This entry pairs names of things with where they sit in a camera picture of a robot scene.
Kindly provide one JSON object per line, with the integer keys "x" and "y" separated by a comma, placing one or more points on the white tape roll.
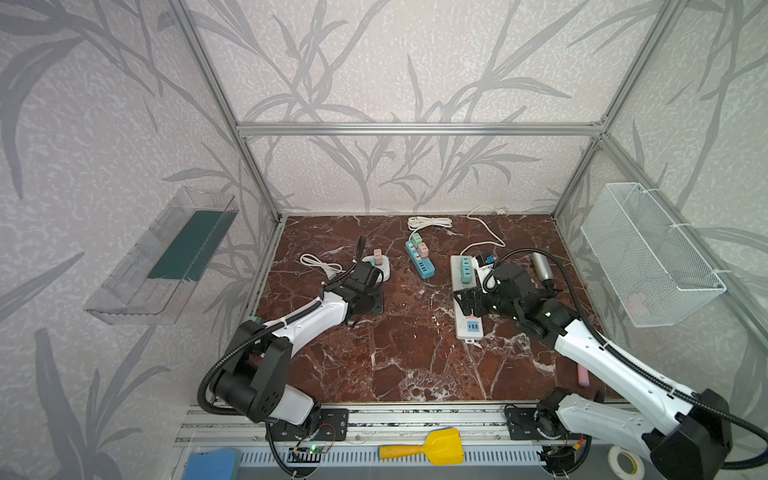
{"x": 625, "y": 465}

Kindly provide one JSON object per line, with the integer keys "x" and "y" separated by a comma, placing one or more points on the clear plastic wall shelf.
{"x": 153, "y": 283}

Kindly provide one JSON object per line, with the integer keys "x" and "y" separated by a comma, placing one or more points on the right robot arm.
{"x": 685, "y": 434}

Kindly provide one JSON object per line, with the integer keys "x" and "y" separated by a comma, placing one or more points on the silver hair dryer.
{"x": 543, "y": 270}

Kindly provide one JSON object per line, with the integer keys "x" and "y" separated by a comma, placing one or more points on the white square power strip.
{"x": 332, "y": 270}

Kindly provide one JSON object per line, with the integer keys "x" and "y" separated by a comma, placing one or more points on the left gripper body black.
{"x": 365, "y": 276}

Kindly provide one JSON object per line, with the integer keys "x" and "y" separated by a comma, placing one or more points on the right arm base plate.
{"x": 531, "y": 423}

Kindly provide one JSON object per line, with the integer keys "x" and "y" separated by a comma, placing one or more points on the green plug adapter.
{"x": 416, "y": 239}

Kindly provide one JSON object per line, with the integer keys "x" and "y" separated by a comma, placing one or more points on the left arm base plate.
{"x": 324, "y": 424}

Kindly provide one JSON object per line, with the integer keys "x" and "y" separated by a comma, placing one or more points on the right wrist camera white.
{"x": 483, "y": 264}

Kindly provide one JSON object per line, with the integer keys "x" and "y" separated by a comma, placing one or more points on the aluminium frame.
{"x": 184, "y": 17}

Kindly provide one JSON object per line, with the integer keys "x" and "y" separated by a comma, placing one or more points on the white wire basket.
{"x": 657, "y": 273}

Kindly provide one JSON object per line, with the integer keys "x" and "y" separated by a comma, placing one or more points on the purple pink toy rake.
{"x": 583, "y": 376}

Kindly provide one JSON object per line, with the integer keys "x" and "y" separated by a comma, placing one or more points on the yellow toy shovel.
{"x": 442, "y": 448}

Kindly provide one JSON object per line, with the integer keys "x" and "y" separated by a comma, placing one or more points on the blue sponge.
{"x": 220, "y": 464}

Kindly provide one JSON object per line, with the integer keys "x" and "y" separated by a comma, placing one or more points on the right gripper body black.
{"x": 475, "y": 300}

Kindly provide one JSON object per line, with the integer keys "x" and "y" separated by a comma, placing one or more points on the white long power strip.
{"x": 470, "y": 329}

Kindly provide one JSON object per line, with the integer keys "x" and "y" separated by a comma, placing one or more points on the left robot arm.
{"x": 251, "y": 378}

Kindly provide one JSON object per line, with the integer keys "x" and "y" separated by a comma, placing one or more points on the blue power strip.
{"x": 415, "y": 224}

